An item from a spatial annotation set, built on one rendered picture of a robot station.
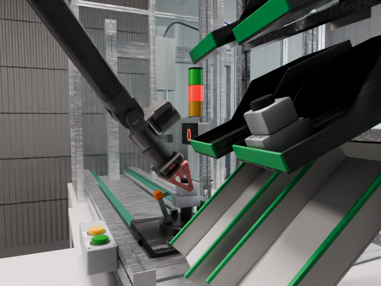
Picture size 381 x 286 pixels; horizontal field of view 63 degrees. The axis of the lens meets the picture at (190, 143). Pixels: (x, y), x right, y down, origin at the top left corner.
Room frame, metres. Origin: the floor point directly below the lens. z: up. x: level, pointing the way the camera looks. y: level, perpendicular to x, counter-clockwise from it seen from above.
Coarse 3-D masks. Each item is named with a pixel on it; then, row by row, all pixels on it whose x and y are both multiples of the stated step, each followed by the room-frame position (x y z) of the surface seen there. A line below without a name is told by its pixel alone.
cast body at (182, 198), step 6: (186, 180) 0.77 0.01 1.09; (180, 192) 0.77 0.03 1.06; (186, 192) 0.76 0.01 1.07; (192, 192) 0.77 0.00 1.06; (174, 198) 0.77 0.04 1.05; (180, 198) 0.76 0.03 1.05; (186, 198) 0.76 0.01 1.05; (192, 198) 0.77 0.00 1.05; (198, 198) 0.78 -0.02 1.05; (204, 198) 0.80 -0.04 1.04; (174, 204) 0.77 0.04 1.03; (180, 204) 0.76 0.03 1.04; (186, 204) 0.76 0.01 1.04; (192, 204) 0.77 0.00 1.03; (198, 204) 0.78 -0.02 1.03
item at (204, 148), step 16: (336, 48) 0.49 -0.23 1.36; (288, 64) 0.62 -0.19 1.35; (304, 64) 0.48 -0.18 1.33; (256, 80) 0.60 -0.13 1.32; (272, 80) 0.61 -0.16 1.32; (288, 80) 0.47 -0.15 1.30; (256, 96) 0.60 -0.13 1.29; (288, 96) 0.48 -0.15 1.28; (240, 112) 0.59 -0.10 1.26; (224, 128) 0.58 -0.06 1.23; (240, 128) 0.58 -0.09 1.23; (192, 144) 0.56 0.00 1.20; (208, 144) 0.46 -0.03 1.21; (224, 144) 0.45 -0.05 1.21
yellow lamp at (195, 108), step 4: (188, 104) 1.00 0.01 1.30; (192, 104) 0.98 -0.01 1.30; (196, 104) 0.98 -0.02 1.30; (200, 104) 0.99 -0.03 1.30; (188, 108) 1.00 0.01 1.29; (192, 108) 0.98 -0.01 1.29; (196, 108) 0.98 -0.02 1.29; (200, 108) 0.99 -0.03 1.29; (188, 112) 1.00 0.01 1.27; (192, 112) 0.98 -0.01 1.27; (196, 112) 0.98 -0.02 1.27; (200, 112) 0.99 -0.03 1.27; (192, 116) 1.00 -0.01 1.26; (196, 116) 1.00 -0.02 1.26; (200, 116) 1.00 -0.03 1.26
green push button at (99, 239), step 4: (96, 236) 0.72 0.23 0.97; (100, 236) 0.72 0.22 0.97; (104, 236) 0.72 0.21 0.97; (92, 240) 0.70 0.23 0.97; (96, 240) 0.69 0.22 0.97; (100, 240) 0.69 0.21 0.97; (104, 240) 0.70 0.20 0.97; (108, 240) 0.71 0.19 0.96; (96, 244) 0.69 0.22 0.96; (100, 244) 0.69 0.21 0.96
